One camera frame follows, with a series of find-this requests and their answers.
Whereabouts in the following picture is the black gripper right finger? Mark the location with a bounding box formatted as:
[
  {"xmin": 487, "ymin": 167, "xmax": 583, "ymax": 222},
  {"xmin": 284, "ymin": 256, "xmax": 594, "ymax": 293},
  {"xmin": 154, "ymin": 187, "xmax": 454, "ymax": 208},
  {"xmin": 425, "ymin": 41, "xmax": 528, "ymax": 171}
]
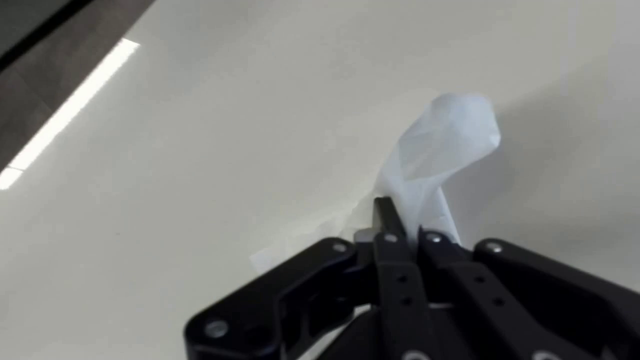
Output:
[{"xmin": 418, "ymin": 228, "xmax": 640, "ymax": 360}]

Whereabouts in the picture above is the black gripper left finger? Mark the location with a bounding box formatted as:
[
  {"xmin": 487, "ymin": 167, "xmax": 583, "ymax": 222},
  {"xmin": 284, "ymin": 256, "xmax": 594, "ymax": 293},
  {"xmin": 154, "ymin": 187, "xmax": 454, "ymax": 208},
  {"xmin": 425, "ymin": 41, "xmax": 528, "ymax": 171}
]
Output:
[{"xmin": 184, "ymin": 196, "xmax": 438, "ymax": 360}]

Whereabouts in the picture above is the white napkin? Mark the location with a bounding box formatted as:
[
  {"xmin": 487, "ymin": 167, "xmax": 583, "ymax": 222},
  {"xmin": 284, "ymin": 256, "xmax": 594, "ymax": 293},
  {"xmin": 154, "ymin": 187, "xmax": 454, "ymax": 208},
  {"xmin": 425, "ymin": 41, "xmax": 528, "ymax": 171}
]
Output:
[{"xmin": 351, "ymin": 93, "xmax": 504, "ymax": 248}]

